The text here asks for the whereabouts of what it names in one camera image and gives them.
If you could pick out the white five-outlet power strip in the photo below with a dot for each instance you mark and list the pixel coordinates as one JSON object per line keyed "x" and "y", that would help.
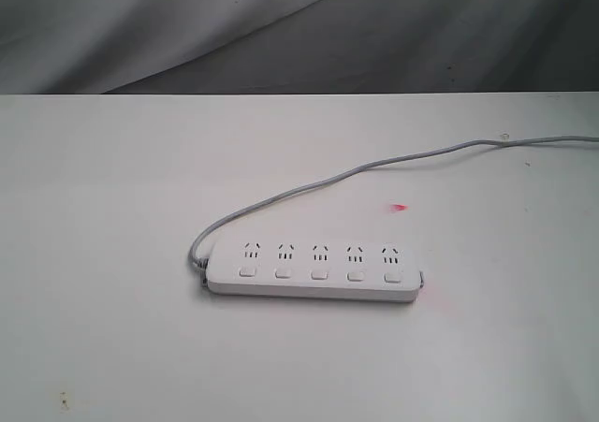
{"x": 359, "y": 270}

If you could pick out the grey backdrop cloth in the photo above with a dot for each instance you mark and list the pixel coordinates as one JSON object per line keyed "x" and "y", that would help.
{"x": 196, "y": 47}

